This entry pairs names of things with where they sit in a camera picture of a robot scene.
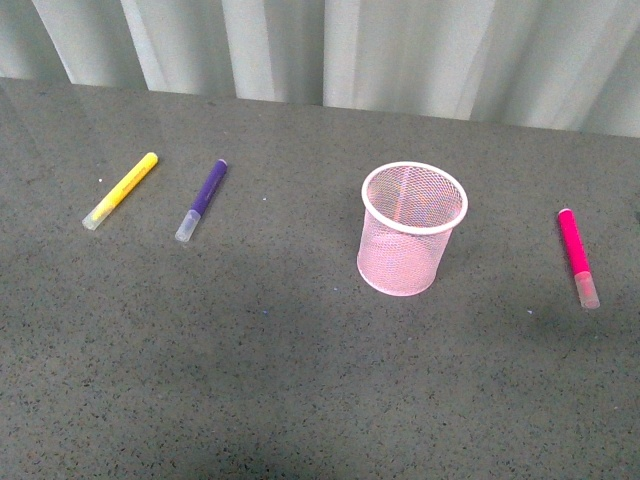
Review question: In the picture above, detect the purple highlighter pen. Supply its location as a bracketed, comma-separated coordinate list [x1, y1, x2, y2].
[175, 159, 228, 243]

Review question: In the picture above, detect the pink highlighter pen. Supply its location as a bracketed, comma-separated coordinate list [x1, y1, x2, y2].
[557, 208, 600, 309]

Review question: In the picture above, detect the pink mesh pen cup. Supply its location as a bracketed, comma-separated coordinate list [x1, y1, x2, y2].
[357, 161, 469, 296]

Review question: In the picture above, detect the yellow highlighter pen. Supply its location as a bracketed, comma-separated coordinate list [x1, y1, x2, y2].
[82, 152, 158, 231]

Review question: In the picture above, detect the white pleated curtain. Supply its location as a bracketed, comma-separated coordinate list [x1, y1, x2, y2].
[1, 1, 639, 137]

